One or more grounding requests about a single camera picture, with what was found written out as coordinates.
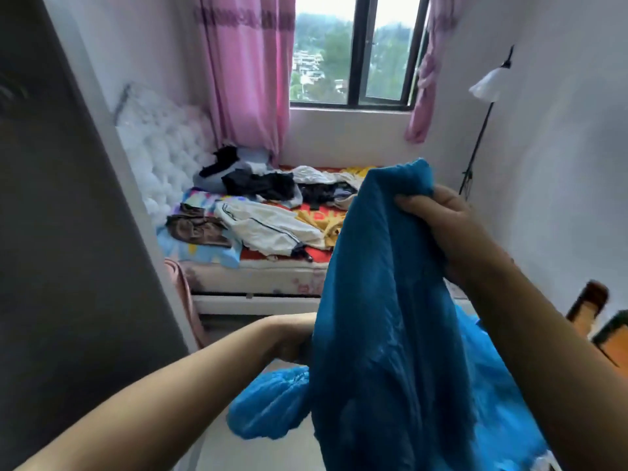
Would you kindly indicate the wooden chair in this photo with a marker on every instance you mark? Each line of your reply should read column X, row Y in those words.
column 589, row 304

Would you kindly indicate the dark framed window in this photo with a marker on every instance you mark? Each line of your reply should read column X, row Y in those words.
column 324, row 54

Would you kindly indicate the pink fabric item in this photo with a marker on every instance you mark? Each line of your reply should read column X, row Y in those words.
column 184, row 299

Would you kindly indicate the blue patterned pillow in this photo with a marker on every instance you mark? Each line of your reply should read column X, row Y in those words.
column 201, row 255

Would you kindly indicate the black floor lamp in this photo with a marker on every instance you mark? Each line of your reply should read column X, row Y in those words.
column 489, row 85

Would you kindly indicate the grey wardrobe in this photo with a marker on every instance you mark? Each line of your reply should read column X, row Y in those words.
column 69, row 269

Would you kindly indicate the person's left hand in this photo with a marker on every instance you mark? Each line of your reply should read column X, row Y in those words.
column 297, row 336

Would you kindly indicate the person's right hand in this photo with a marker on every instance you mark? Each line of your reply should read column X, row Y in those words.
column 459, row 235

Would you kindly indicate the person's left forearm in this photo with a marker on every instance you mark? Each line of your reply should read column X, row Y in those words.
column 157, row 417

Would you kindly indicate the wide pink curtain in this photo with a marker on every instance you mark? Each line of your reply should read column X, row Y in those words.
column 245, row 73

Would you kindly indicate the pile of mixed clothes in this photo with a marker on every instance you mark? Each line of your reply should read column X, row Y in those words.
column 265, row 225

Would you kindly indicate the white tufted headboard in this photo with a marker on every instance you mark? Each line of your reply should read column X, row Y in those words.
column 162, row 142

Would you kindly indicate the person's right forearm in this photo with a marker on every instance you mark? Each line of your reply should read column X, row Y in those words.
column 559, row 368

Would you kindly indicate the red and yellow blanket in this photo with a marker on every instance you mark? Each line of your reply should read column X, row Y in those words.
column 265, row 279

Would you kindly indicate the blue garment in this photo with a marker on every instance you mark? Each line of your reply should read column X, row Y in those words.
column 383, row 338

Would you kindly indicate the brown top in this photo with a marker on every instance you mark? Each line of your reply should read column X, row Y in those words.
column 196, row 230

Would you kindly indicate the narrow pink curtain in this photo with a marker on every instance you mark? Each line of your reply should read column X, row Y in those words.
column 432, row 63

